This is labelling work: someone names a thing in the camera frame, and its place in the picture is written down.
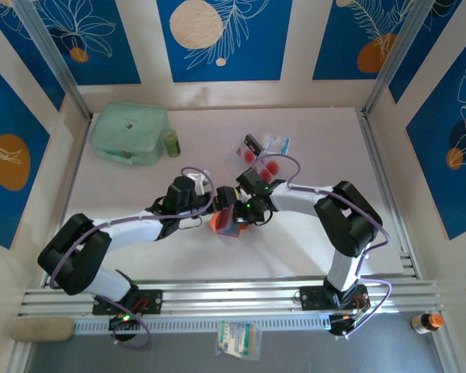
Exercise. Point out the orange card holder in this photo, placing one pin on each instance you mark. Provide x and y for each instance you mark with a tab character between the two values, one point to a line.
217	223

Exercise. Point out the translucent red circle card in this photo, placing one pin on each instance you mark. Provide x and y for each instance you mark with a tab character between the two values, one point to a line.
249	156

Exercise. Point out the pack of red balls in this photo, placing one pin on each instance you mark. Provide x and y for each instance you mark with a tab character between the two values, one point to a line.
272	167

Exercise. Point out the black VIP card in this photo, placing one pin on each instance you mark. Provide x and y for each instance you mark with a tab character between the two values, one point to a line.
253	143

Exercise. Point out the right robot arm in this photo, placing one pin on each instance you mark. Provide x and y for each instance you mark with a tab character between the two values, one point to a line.
295	200

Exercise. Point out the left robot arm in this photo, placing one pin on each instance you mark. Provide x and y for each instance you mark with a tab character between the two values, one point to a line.
132	230

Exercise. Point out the green plastic bottle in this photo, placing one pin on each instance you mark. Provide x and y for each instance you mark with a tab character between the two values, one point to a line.
171	145

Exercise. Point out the white blue gauze packet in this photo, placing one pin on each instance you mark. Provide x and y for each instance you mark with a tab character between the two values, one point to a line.
277	141

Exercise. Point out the mint green medicine bag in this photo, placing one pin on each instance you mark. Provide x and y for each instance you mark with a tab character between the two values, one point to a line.
128	128

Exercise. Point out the clear bag of plasters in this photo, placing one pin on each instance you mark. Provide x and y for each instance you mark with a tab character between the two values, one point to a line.
238	338

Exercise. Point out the brown bottle orange cap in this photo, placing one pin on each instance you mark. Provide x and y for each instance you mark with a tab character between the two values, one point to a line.
427	324

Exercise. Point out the beige sponge block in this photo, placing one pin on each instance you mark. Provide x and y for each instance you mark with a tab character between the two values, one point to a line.
42	329

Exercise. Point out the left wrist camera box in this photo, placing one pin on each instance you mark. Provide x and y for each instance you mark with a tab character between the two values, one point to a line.
180	194

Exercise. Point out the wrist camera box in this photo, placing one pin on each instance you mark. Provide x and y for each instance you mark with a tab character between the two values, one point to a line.
180	194
252	178

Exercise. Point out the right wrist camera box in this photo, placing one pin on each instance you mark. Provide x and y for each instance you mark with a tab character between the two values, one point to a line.
252	178

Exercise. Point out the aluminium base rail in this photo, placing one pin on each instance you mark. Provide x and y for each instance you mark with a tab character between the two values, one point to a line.
217	299

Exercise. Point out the aluminium table side rail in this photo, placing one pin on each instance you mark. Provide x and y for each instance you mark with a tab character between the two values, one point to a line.
380	175
68	186

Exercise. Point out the aluminium frame post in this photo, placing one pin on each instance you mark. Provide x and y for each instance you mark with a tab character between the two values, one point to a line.
396	58
52	58

